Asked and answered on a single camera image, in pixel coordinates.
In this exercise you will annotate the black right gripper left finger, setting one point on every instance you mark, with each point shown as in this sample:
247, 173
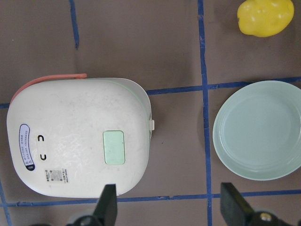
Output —
105, 213

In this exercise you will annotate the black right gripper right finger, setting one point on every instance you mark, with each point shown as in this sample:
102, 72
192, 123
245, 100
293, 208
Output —
236, 211

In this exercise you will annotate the white rice cooker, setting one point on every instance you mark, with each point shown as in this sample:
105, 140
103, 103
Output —
69, 135

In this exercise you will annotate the green plate near potato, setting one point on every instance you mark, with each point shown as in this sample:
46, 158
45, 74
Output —
257, 131

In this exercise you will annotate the yellow toy potato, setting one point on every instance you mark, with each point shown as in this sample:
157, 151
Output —
264, 18

